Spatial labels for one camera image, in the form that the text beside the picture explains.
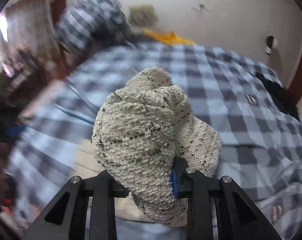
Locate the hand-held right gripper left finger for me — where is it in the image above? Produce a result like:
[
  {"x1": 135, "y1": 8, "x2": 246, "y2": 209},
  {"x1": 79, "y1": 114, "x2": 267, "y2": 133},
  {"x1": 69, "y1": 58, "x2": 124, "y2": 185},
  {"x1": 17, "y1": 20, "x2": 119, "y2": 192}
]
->
[{"x1": 24, "y1": 170, "x2": 129, "y2": 240}]

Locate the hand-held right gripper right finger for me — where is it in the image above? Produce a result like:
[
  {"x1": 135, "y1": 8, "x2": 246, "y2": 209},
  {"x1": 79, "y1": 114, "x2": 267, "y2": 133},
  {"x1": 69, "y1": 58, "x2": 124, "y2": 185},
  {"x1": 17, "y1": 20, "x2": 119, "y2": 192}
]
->
[{"x1": 171, "y1": 157, "x2": 281, "y2": 240}]

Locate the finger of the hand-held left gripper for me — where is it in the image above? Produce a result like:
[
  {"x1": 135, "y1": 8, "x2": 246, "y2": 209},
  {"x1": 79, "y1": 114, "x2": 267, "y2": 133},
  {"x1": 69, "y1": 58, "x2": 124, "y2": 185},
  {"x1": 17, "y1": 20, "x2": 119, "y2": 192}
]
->
[{"x1": 1, "y1": 125, "x2": 25, "y2": 137}]

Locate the cream knit sweater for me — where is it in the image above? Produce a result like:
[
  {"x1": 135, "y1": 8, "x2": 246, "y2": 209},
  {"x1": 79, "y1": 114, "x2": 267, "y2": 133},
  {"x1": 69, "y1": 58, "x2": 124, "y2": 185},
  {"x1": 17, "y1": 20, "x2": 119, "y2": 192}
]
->
[{"x1": 91, "y1": 67, "x2": 222, "y2": 227}]

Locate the beige folded cloth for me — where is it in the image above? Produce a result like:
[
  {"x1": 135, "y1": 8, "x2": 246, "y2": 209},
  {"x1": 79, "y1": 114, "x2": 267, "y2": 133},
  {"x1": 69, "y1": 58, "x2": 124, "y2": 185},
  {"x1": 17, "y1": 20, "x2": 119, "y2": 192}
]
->
[{"x1": 71, "y1": 140, "x2": 151, "y2": 220}]

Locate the blue grey checkered blanket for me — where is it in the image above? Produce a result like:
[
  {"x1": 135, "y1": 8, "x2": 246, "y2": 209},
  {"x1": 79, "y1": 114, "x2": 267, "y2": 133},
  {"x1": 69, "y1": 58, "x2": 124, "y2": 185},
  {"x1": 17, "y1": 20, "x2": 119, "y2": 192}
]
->
[{"x1": 4, "y1": 42, "x2": 302, "y2": 240}]

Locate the pink slipper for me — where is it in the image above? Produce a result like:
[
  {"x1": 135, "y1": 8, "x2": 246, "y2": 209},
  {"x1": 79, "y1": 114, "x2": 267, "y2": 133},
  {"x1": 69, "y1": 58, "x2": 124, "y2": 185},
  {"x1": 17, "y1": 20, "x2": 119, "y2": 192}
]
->
[{"x1": 272, "y1": 205, "x2": 283, "y2": 222}]

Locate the checkered pillow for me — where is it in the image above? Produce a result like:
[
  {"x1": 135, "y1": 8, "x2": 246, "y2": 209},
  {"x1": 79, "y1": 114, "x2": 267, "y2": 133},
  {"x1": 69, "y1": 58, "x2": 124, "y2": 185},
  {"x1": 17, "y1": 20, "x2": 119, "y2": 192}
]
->
[{"x1": 55, "y1": 0, "x2": 128, "y2": 53}]

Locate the dark cloth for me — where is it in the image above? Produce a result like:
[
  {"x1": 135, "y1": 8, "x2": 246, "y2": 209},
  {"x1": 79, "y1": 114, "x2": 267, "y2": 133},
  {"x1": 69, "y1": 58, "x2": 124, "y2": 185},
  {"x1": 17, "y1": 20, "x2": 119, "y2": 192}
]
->
[{"x1": 256, "y1": 71, "x2": 300, "y2": 120}]

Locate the yellow cloth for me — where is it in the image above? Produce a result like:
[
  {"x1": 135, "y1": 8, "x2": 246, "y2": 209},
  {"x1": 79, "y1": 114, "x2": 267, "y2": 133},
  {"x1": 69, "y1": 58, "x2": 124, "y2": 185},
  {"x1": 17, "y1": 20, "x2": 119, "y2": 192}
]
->
[{"x1": 143, "y1": 28, "x2": 196, "y2": 46}]

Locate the wall hook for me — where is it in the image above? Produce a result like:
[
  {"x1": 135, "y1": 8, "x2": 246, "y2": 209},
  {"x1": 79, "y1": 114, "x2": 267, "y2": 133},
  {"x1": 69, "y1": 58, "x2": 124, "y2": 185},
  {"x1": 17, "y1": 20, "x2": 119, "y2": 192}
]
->
[{"x1": 265, "y1": 35, "x2": 278, "y2": 55}]

